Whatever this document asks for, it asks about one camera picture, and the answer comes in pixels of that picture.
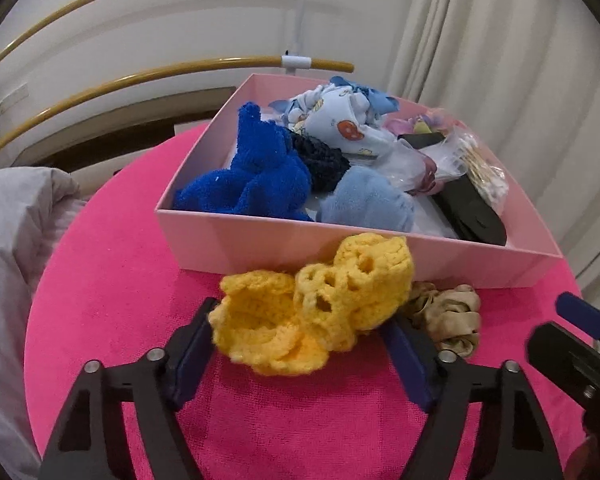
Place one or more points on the pink round table cloth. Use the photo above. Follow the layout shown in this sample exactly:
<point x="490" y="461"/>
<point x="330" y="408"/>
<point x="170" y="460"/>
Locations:
<point x="130" y="270"/>

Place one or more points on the light blue plush cloth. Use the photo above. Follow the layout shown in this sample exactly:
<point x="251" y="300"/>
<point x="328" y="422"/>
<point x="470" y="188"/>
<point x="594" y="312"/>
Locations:
<point x="365" y="205"/>

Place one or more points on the printed baby cloth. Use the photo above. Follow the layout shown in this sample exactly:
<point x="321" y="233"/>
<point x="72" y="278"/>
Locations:
<point x="330" y="120"/>

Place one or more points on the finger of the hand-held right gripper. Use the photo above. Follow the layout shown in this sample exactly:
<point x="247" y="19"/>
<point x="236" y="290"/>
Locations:
<point x="565" y="355"/>
<point x="580" y="312"/>

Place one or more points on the black leather pouch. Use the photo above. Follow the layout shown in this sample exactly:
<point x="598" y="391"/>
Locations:
<point x="475" y="220"/>

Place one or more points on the blue fabric bow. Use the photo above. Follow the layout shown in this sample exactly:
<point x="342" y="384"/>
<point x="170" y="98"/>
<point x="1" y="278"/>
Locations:
<point x="375" y="100"/>

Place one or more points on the short wooden barre rail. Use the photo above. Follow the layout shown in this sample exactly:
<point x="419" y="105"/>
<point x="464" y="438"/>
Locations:
<point x="330" y="65"/>

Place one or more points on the white bedding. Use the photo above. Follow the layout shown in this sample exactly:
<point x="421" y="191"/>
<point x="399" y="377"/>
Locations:
<point x="15" y="235"/>

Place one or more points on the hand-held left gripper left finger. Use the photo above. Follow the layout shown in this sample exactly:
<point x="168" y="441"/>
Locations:
<point x="190" y="360"/>

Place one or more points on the cotton swab bag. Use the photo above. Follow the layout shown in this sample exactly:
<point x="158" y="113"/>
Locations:
<point x="480" y="170"/>

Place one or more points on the navy crochet piece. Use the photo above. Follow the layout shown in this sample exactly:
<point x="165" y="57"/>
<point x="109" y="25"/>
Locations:
<point x="322" y="162"/>

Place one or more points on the wall outlet plate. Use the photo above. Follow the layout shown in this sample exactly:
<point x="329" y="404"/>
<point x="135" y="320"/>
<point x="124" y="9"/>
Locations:
<point x="12" y="100"/>

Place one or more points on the pastel organza flower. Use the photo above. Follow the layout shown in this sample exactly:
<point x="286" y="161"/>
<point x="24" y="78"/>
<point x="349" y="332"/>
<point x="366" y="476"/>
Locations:
<point x="420" y="122"/>

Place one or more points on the white barre post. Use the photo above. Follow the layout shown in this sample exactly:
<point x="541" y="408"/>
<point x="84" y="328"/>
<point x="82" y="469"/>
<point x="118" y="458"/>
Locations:
<point x="297" y="62"/>

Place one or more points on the pink box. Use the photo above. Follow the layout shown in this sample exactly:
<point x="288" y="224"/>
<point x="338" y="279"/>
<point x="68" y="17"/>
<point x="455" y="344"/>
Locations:
<point x="280" y="245"/>

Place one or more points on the yellow crochet piece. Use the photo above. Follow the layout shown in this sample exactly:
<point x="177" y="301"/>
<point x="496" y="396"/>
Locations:
<point x="330" y="300"/>

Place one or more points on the cream curtain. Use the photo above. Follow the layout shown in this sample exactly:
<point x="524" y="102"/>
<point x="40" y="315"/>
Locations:
<point x="505" y="35"/>

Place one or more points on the clear plastic bag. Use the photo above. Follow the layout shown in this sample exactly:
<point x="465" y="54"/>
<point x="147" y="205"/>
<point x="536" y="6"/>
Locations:
<point x="420" y="170"/>

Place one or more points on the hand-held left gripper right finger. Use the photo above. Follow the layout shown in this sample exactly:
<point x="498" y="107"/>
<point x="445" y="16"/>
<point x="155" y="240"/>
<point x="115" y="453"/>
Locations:
<point x="410" y="365"/>

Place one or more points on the dark wood top bench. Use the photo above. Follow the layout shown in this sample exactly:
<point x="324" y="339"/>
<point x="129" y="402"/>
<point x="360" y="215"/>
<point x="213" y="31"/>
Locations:
<point x="180" y="110"/>

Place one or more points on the beige satin scrunchie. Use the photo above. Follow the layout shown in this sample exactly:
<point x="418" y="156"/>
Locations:
<point x="455" y="320"/>

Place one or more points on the royal blue towel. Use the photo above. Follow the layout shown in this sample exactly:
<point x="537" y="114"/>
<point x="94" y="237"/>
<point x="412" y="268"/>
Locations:
<point x="250" y="175"/>

